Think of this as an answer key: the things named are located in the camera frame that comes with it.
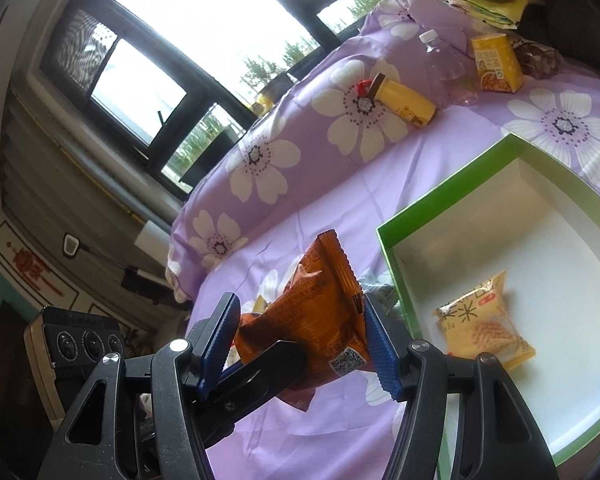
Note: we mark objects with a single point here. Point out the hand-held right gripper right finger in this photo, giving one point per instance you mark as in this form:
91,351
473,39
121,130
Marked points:
380,350

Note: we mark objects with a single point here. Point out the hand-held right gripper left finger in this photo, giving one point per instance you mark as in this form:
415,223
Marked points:
220,345

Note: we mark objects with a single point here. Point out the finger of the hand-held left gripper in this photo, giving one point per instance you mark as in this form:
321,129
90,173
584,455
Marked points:
260,385

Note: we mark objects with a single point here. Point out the orange snack packet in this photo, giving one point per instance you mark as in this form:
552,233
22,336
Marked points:
320,310

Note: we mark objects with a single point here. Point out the green cardboard box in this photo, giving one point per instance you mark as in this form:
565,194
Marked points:
530,240

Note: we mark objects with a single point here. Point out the beige appliance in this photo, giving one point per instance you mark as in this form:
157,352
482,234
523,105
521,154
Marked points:
42,375

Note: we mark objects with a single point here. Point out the silver snack packet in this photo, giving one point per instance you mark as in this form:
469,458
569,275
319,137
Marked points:
380,290

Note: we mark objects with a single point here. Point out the yellow snack packet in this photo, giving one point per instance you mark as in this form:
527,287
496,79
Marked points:
485,330

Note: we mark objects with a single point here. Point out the white paper sheet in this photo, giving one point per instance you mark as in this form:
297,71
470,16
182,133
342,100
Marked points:
152,239

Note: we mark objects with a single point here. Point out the purple floral bedsheet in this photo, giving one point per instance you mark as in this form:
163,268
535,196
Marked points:
330,210

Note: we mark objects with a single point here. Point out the black plant pot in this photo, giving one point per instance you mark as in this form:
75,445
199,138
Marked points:
285,85
215,150

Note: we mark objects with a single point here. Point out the small yellow object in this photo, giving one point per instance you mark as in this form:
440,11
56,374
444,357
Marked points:
262,102

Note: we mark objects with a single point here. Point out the yellow bear bottle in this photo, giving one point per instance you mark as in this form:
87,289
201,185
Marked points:
405,102

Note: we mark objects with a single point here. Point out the clear plastic bottle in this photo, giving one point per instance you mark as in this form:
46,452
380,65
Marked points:
442,62

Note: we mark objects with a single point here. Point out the yellow drink carton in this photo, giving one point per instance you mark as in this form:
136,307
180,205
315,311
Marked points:
495,65

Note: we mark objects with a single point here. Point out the black framed window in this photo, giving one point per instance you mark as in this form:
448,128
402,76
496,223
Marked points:
180,25

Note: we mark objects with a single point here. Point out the brown snack bag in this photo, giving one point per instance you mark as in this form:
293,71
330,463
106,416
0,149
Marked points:
537,60

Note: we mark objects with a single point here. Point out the yellow green folded cloth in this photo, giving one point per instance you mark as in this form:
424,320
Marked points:
500,10

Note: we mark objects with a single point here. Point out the red knot wall decoration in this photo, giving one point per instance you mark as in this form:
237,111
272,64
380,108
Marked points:
30,267

